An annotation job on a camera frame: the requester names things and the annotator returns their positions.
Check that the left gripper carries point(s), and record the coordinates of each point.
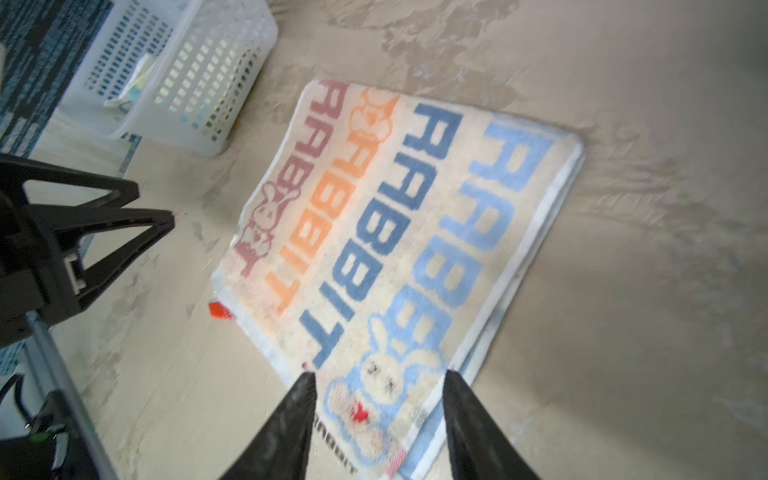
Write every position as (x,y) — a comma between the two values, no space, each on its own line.
(58,260)

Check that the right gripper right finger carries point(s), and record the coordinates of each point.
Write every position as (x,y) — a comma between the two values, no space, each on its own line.
(477,447)

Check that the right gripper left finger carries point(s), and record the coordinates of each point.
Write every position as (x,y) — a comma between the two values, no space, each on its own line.
(280,450)

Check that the pastel blue letter towel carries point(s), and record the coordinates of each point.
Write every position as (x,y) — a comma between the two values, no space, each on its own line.
(375,249)

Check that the yellow green towel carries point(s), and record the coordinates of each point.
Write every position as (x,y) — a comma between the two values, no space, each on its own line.
(133,89)

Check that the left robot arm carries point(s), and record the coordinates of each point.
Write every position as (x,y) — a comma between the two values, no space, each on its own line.
(54,445)

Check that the white plastic basket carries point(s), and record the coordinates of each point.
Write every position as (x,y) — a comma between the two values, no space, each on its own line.
(209,54)

